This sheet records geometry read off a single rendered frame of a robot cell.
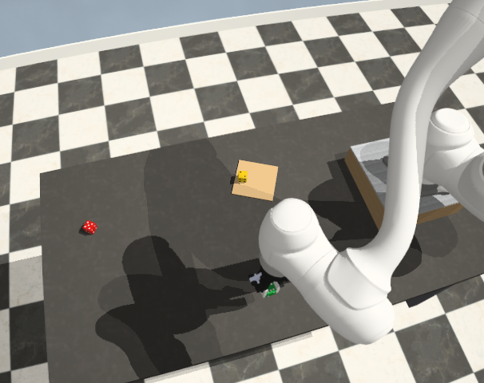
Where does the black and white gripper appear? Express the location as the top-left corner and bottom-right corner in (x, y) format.
(248, 265), (289, 298)

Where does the green die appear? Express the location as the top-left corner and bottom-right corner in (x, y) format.
(266, 282), (276, 297)

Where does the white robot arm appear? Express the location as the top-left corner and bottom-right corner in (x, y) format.
(259, 0), (484, 345)

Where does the red die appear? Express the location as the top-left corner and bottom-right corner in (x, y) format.
(83, 220), (97, 234)

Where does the yellow die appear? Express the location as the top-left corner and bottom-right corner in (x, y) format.
(238, 171), (248, 183)

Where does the pale yellow mat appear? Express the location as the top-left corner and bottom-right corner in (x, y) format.
(232, 160), (278, 201)

